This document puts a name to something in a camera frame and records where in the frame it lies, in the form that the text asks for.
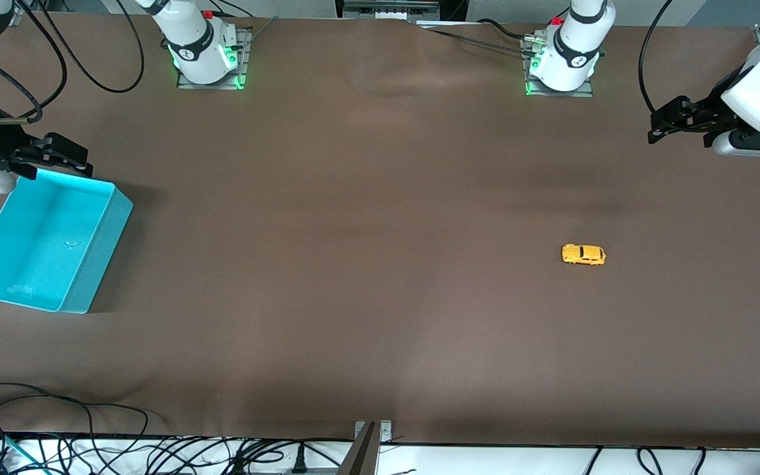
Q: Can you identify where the yellow beetle toy car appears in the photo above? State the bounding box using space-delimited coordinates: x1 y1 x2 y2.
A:
561 243 607 267

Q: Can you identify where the turquoise plastic bin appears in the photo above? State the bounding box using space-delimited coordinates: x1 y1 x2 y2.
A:
0 168 135 315

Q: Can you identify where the grey power strip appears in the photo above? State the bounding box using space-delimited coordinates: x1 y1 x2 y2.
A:
336 0 445 21

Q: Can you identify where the black cable with brass plug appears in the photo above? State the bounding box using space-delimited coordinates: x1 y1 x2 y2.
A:
0 40 45 126

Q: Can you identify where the black right arm loop cable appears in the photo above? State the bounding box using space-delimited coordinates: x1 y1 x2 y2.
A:
16 0 147 94

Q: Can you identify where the grey left arm base plate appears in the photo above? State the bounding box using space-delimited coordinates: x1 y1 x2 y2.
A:
523 34 594 98

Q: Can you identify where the thick black cable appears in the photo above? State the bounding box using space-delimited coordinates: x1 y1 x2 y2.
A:
476 18 539 46

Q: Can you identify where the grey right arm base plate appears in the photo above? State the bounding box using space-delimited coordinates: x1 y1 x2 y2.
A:
176 26 250 90

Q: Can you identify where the black looped cable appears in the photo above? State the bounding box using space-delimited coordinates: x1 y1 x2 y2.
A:
0 382 151 475

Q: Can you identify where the teal cable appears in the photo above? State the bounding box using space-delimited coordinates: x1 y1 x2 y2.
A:
0 427 48 475

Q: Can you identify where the grey metal camera post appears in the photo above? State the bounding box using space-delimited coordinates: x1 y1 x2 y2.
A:
338 420 393 475

